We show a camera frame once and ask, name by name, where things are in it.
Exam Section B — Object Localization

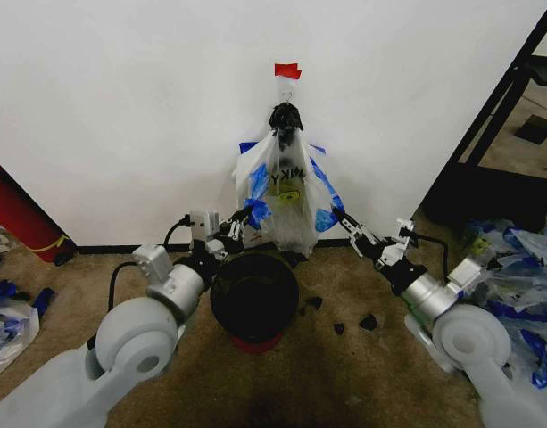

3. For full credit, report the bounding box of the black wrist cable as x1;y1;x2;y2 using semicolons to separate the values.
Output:
408;233;453;283
162;214;194;251

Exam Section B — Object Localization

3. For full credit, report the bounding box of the clear blue-printed plastic bag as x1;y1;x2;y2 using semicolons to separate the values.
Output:
459;213;547;313
485;299;547;390
0;293;42;385

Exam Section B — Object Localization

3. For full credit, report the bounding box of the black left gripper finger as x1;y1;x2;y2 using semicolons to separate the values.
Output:
220;202;259;238
212;225;248;262

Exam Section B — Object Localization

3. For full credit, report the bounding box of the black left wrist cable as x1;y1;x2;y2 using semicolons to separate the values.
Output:
162;214;194;251

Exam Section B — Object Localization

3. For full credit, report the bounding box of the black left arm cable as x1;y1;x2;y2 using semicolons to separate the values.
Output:
106;260;141;316

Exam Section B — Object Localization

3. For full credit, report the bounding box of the black flat box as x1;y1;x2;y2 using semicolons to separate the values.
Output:
513;114;547;145

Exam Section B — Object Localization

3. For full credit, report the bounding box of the black crumpled plastic clump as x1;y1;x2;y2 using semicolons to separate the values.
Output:
268;101;306;135

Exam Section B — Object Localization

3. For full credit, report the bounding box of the black metal frame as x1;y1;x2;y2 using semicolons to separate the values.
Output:
410;0;547;229

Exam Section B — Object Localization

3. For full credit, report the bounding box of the red fire extinguisher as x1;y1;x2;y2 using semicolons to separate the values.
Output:
0;151;79;268

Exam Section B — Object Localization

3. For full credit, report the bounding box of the black shelf furniture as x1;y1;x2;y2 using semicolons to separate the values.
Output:
527;53;547;89

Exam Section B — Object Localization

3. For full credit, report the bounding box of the clear blue-printed garbage bag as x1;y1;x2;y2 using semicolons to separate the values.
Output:
231;128;348;263

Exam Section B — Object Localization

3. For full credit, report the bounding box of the blue plastic scrap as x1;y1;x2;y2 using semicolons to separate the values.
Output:
0;279;31;301
31;287;56;316

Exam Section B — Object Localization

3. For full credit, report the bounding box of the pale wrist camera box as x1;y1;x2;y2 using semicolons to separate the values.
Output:
394;217;418;251
189;208;221;244

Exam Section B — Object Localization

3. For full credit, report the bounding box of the black trash bin red base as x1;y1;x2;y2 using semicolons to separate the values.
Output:
209;251;300;356

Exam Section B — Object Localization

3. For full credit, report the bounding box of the red tape piece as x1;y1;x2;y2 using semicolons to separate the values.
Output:
273;63;303;82

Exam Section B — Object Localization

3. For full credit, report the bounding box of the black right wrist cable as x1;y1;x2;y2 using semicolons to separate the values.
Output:
408;233;453;283

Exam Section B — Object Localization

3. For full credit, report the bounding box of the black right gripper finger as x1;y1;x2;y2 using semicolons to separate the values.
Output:
331;205;377;245
347;232;383;265

